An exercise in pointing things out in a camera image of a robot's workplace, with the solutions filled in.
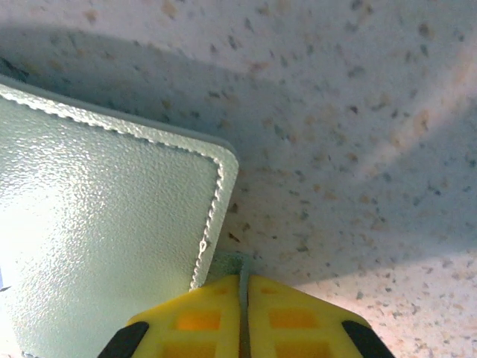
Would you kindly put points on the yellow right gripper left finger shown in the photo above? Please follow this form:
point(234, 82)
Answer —
point(201, 328)

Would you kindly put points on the pale green card holder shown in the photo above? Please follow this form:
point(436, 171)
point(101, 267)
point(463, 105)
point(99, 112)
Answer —
point(112, 223)

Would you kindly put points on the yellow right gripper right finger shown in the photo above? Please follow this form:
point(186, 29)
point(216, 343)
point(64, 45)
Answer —
point(294, 328)

